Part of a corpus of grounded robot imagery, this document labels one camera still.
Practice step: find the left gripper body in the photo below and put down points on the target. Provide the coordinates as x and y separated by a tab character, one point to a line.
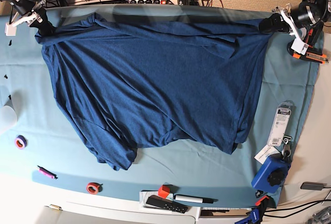
298	19

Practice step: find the white paper roll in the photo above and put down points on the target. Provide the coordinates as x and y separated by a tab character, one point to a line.
8	117

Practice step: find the white paper card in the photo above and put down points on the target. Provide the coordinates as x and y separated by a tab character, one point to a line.
265	152

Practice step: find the light blue table cloth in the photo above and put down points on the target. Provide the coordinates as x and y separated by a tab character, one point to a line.
190	167

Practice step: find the purple tape roll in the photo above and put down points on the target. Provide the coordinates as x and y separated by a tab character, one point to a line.
20	142

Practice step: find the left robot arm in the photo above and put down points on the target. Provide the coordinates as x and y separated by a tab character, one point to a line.
321	11

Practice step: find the white blister pack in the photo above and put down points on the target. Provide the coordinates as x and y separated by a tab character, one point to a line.
280	123

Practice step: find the white black marker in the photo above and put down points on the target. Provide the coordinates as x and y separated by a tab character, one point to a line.
193	199

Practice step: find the grey adapter box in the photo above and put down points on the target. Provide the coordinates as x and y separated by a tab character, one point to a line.
312	186

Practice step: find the black remote control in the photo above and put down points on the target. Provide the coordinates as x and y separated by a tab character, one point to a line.
164	204

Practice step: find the blue box with knob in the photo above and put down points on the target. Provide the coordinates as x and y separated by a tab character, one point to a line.
271	174

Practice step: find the orange red cube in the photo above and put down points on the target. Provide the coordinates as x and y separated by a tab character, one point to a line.
164	191

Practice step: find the pink pen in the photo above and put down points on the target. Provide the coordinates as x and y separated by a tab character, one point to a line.
47	173

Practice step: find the orange black utility clamp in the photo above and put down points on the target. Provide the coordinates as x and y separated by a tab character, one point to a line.
312	54

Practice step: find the power strip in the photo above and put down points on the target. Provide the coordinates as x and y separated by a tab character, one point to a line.
158	2

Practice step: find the dark blue t-shirt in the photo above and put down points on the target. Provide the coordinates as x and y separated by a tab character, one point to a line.
126	86

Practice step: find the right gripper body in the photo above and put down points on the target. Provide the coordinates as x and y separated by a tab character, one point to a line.
29	19

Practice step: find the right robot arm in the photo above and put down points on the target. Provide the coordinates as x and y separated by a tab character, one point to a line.
23	6

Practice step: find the red tape roll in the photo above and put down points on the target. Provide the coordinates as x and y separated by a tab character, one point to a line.
93	188

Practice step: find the blue orange clamp bottom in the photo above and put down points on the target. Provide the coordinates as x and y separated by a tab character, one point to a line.
256	215

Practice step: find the metal keys carabiner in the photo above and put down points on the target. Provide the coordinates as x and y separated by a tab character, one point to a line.
286	151

